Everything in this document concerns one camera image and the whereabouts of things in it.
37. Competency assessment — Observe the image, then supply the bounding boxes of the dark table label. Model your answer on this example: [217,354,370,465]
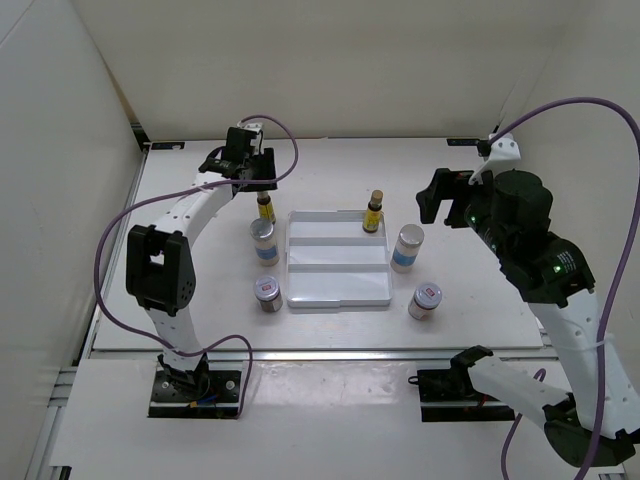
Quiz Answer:
[446,138,480,147]
[150,142,185,151]

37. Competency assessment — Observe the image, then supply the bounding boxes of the right pale white-lid jar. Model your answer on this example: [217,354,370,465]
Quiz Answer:
[408,282,443,320]

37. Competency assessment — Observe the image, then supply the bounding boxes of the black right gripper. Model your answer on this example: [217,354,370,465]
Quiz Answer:
[416,169,514,260]

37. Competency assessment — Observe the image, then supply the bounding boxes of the white three-compartment tray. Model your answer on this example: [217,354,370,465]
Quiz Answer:
[285,210,393,310]

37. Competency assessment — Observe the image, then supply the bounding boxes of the yellow sauce bottle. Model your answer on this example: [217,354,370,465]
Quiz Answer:
[257,191,277,224]
[362,189,384,233]

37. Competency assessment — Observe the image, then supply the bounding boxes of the right dark table label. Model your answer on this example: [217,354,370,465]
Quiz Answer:
[446,138,480,147]

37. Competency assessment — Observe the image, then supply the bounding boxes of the left aluminium frame rail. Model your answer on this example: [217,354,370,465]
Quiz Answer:
[71,121,150,367]

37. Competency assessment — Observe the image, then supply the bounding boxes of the silver-lid spice jar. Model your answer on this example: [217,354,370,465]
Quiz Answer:
[250,218,279,266]
[390,224,425,273]

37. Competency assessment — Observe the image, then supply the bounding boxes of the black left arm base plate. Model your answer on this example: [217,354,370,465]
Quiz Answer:
[147,358,242,420]

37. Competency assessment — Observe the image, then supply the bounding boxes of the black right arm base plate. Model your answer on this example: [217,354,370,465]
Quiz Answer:
[407,369,515,423]

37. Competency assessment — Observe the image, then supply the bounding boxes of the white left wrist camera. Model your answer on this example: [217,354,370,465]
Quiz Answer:
[237,120,264,155]

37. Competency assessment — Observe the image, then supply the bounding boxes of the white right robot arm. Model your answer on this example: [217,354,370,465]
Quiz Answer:
[416,168,639,468]

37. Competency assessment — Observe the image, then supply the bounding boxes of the left dark white-lid jar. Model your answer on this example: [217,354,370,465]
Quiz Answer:
[254,275,283,313]

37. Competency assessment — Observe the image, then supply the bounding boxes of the left dark table label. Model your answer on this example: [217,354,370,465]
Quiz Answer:
[150,142,185,151]

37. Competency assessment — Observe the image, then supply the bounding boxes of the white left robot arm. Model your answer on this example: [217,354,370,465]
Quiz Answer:
[125,122,276,400]

